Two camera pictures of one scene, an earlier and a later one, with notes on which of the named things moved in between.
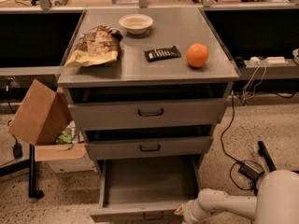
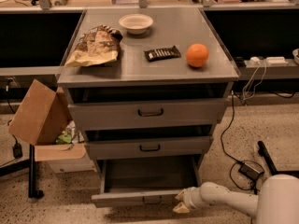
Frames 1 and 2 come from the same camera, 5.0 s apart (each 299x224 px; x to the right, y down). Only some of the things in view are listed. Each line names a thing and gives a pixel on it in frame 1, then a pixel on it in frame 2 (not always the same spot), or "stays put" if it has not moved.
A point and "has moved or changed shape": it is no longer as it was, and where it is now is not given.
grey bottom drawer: [145, 189] has moved or changed shape
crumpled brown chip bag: [100, 45] stays put
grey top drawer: [94, 116] stays put
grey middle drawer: [148, 147] stays put
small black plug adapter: [18, 150] stays put
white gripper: [190, 213] to [193, 197]
